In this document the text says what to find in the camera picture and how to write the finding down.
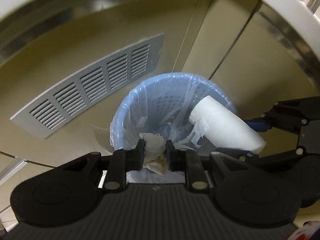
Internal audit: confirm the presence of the blue lined trash bin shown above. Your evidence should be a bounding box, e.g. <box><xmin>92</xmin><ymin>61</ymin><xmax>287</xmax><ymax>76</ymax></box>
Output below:
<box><xmin>109</xmin><ymin>72</ymin><xmax>238</xmax><ymax>178</ymax></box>

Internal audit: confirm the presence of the white paper roll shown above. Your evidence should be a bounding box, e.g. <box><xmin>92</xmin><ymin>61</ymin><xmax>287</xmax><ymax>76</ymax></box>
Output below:
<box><xmin>189</xmin><ymin>96</ymin><xmax>266</xmax><ymax>154</ymax></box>

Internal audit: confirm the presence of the grey cabinet vent grille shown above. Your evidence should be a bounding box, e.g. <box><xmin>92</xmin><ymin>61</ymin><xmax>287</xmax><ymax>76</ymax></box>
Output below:
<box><xmin>10</xmin><ymin>34</ymin><xmax>164</xmax><ymax>139</ymax></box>

